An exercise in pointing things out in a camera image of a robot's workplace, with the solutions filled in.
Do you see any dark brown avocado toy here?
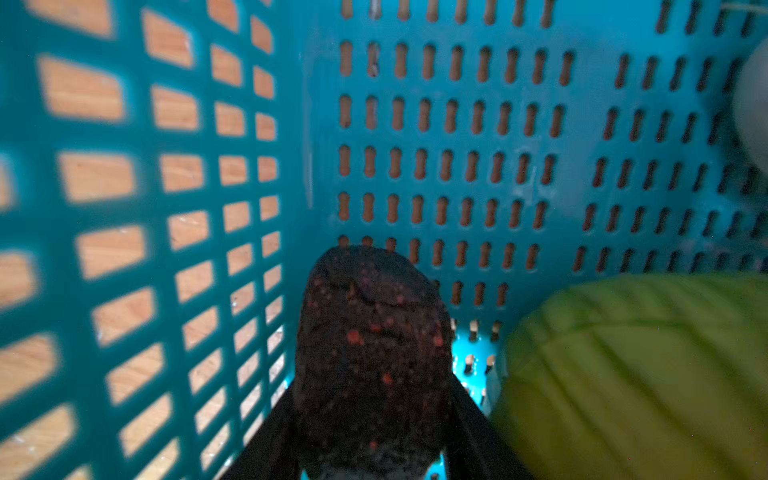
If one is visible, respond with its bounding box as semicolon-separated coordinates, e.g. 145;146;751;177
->
291;245;453;479

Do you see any white daikon toy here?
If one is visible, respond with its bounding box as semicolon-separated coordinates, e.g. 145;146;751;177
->
733;42;767;175

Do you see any teal plastic perforated basket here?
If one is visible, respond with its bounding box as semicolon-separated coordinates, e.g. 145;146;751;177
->
1;1;767;479

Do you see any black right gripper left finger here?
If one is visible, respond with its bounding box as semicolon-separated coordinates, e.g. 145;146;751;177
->
221;385;300;480

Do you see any green cabbage toy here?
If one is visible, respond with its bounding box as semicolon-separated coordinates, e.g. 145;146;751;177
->
488;273;767;479

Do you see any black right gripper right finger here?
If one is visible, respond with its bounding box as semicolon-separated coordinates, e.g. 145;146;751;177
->
444;374;533;480

